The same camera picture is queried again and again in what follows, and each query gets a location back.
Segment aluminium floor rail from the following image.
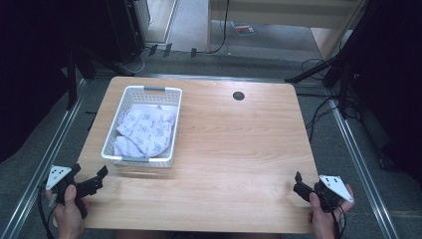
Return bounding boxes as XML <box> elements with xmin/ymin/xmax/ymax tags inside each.
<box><xmin>326</xmin><ymin>94</ymin><xmax>399</xmax><ymax>239</ymax></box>
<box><xmin>0</xmin><ymin>78</ymin><xmax>90</xmax><ymax>239</ymax></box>

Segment red and grey booklet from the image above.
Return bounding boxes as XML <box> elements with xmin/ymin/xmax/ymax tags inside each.
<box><xmin>231</xmin><ymin>21</ymin><xmax>256</xmax><ymax>37</ymax></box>

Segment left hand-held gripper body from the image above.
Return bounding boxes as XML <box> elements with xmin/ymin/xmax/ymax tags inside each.
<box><xmin>45</xmin><ymin>164</ymin><xmax>106</xmax><ymax>219</ymax></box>

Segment person's left hand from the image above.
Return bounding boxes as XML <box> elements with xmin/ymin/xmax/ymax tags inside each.
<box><xmin>45</xmin><ymin>184</ymin><xmax>91</xmax><ymax>239</ymax></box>

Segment white patterned cloth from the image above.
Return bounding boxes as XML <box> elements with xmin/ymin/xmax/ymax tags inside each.
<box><xmin>112</xmin><ymin>103</ymin><xmax>177</xmax><ymax>159</ymax></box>

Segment black floor cables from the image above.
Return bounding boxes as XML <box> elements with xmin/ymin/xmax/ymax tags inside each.
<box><xmin>300</xmin><ymin>58</ymin><xmax>344</xmax><ymax>142</ymax></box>

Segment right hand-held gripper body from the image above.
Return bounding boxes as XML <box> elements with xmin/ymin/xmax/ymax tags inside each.
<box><xmin>293</xmin><ymin>174</ymin><xmax>354</xmax><ymax>214</ymax></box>

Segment person's right hand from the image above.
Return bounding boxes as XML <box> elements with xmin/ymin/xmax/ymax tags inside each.
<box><xmin>307</xmin><ymin>183</ymin><xmax>356</xmax><ymax>239</ymax></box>

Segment black metal stand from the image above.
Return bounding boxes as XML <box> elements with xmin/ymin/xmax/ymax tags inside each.
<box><xmin>64</xmin><ymin>44</ymin><xmax>136</xmax><ymax>112</ymax></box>

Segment white floor cable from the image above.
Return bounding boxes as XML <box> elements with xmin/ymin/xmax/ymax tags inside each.
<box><xmin>118</xmin><ymin>46</ymin><xmax>151</xmax><ymax>75</ymax></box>

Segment black computer case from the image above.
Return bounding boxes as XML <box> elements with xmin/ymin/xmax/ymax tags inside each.
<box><xmin>105</xmin><ymin>0</ymin><xmax>147</xmax><ymax>65</ymax></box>

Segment white plastic perforated basket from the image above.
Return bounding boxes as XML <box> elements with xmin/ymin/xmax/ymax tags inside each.
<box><xmin>101</xmin><ymin>85</ymin><xmax>183</xmax><ymax>169</ymax></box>

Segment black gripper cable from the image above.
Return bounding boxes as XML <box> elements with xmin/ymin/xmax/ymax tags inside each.
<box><xmin>329</xmin><ymin>202</ymin><xmax>348</xmax><ymax>239</ymax></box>
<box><xmin>36</xmin><ymin>185</ymin><xmax>56</xmax><ymax>239</ymax></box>

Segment light wooden furniture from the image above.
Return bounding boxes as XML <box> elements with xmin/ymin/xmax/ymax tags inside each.
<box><xmin>206</xmin><ymin>0</ymin><xmax>370</xmax><ymax>62</ymax></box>

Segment dark curtain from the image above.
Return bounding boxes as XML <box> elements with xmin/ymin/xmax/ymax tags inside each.
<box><xmin>0</xmin><ymin>0</ymin><xmax>112</xmax><ymax>164</ymax></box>
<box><xmin>344</xmin><ymin>0</ymin><xmax>422</xmax><ymax>185</ymax></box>

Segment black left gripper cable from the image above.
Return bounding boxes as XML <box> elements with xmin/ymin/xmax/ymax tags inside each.
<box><xmin>36</xmin><ymin>185</ymin><xmax>56</xmax><ymax>239</ymax></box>

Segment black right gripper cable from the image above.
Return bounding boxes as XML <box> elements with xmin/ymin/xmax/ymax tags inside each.
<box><xmin>329</xmin><ymin>202</ymin><xmax>348</xmax><ymax>239</ymax></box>

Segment black hanging cable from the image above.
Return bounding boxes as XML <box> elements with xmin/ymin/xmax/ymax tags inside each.
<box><xmin>206</xmin><ymin>0</ymin><xmax>232</xmax><ymax>56</ymax></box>

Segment black tripod stand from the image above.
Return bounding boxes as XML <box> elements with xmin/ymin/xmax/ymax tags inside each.
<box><xmin>284</xmin><ymin>0</ymin><xmax>382</xmax><ymax>120</ymax></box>

